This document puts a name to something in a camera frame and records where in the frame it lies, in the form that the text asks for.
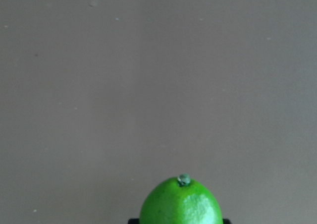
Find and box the green lime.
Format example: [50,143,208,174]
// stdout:
[139,174,223,224]

